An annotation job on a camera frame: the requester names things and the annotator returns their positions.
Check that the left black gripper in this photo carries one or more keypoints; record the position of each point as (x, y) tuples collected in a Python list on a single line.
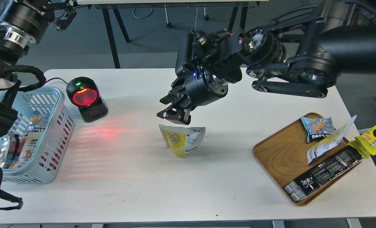
[(33, 17)]

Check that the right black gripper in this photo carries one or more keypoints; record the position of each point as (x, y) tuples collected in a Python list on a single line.
[(199, 89)]

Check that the yellow white nut pouch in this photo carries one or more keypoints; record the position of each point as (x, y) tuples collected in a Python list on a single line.
[(181, 140)]

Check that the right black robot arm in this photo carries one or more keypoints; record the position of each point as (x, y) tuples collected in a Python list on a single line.
[(301, 52)]

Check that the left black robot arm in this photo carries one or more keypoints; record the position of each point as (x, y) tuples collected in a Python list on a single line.
[(18, 78)]

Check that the light blue plastic basket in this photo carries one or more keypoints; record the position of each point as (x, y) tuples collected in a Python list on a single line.
[(49, 152)]

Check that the snack packs in basket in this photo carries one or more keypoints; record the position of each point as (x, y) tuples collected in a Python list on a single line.
[(17, 149)]

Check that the blue snack packet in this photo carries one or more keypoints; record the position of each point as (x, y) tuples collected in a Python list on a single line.
[(317, 128)]

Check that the white yellow snack pouch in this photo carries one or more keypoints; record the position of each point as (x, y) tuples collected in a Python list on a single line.
[(329, 142)]

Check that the black long snack package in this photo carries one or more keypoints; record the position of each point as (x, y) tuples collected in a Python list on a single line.
[(323, 173)]

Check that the yellow cartoon snack bag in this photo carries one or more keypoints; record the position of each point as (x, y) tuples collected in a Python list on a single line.
[(365, 143)]

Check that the black leg background table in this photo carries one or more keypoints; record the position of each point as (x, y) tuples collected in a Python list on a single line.
[(143, 37)]

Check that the black barcode scanner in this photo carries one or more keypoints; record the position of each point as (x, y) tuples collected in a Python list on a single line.
[(84, 94)]

